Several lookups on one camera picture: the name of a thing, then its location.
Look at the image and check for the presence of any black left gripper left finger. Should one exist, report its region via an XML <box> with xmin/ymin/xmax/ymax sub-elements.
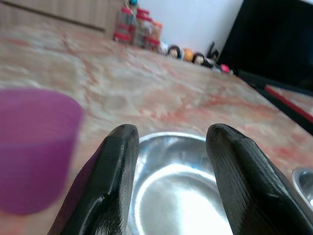
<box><xmin>47</xmin><ymin>124</ymin><xmax>140</xmax><ymax>235</ymax></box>

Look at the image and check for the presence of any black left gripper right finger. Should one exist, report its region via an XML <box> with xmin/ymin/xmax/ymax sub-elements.
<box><xmin>205</xmin><ymin>123</ymin><xmax>313</xmax><ymax>235</ymax></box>

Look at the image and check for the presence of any large steel bowl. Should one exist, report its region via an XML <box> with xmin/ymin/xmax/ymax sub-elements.
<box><xmin>124</xmin><ymin>132</ymin><xmax>233</xmax><ymax>235</ymax></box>

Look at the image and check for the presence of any small steel bowl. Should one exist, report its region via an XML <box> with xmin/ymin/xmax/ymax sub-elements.
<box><xmin>291</xmin><ymin>167</ymin><xmax>313</xmax><ymax>209</ymax></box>

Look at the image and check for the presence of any purple plastic cup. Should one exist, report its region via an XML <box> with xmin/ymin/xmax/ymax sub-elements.
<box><xmin>0</xmin><ymin>87</ymin><xmax>86</xmax><ymax>215</ymax></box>

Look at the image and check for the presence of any black pink small figurine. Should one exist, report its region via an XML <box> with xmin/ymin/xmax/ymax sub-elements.
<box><xmin>219</xmin><ymin>63</ymin><xmax>233</xmax><ymax>74</ymax></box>

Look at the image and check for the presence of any black haired doll figurine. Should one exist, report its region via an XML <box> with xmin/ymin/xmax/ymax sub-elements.
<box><xmin>167</xmin><ymin>44</ymin><xmax>183</xmax><ymax>59</ymax></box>
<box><xmin>192</xmin><ymin>51</ymin><xmax>205</xmax><ymax>65</ymax></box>

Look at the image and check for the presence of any orange round figurine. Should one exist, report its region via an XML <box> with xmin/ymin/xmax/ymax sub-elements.
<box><xmin>182</xmin><ymin>48</ymin><xmax>195</xmax><ymax>62</ymax></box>

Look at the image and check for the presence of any black television screen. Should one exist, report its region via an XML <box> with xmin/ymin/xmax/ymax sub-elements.
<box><xmin>217</xmin><ymin>0</ymin><xmax>313</xmax><ymax>85</ymax></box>

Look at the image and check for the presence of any orange lidded clear jar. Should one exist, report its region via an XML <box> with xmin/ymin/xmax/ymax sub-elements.
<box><xmin>149</xmin><ymin>21</ymin><xmax>163</xmax><ymax>51</ymax></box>

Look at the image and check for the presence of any red lidded clear jar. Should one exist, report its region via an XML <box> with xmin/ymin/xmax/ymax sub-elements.
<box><xmin>134</xmin><ymin>8</ymin><xmax>155</xmax><ymax>49</ymax></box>
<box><xmin>113</xmin><ymin>6</ymin><xmax>137</xmax><ymax>44</ymax></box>

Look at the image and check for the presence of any wooden wall cabinet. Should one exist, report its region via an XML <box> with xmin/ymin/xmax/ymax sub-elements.
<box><xmin>0</xmin><ymin>0</ymin><xmax>125</xmax><ymax>37</ymax></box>

